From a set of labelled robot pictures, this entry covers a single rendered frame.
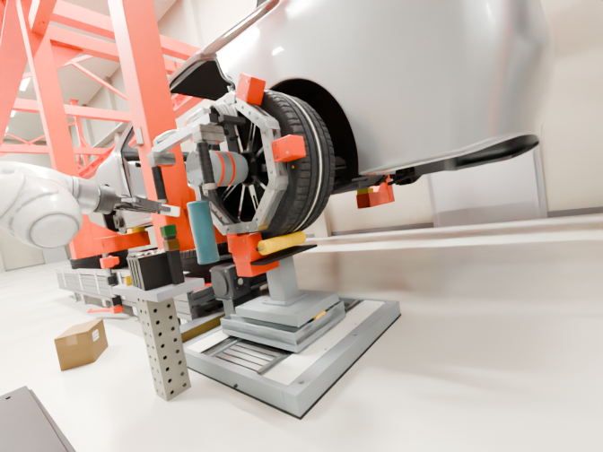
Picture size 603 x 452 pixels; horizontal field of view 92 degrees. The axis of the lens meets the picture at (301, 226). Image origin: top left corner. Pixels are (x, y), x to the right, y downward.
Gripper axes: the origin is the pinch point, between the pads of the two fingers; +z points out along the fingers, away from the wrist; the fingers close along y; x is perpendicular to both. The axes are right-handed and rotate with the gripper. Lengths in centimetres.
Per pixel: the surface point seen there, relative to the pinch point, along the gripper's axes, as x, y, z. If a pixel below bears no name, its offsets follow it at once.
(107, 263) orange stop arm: 12, 173, 47
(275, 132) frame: -29.8, -22.7, 25.8
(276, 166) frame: -17.0, -23.0, 26.0
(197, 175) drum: -15.7, 3.7, 12.4
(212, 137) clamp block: -22.5, -13.9, 5.3
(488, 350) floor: 50, -76, 85
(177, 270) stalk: 18.9, 5.0, 7.0
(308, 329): 43, -17, 52
